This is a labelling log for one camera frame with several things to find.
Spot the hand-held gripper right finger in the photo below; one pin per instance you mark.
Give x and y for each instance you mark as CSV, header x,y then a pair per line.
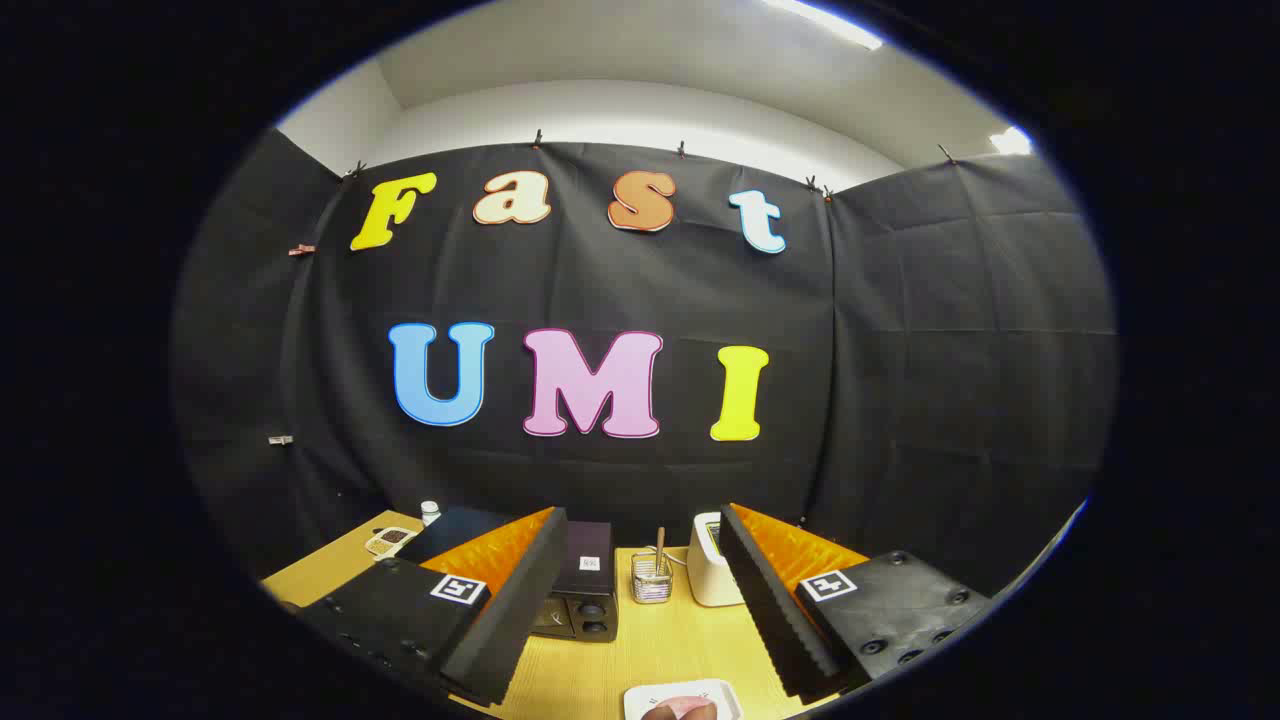
x,y
770,610

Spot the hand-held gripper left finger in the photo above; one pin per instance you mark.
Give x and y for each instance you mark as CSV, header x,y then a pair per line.
x,y
520,610

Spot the black toaster oven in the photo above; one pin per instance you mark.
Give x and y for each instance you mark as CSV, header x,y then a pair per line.
x,y
585,545

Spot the white square plate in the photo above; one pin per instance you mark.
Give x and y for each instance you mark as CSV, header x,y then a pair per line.
x,y
722,694

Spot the pink round ham slice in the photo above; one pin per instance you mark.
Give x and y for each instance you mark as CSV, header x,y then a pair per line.
x,y
680,710

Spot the white bread toaster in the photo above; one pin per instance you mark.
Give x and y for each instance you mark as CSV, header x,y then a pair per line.
x,y
705,575

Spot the wooden stick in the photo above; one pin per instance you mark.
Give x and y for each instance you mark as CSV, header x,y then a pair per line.
x,y
660,545

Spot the small white bottle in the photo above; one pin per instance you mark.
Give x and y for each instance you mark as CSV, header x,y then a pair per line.
x,y
431,515

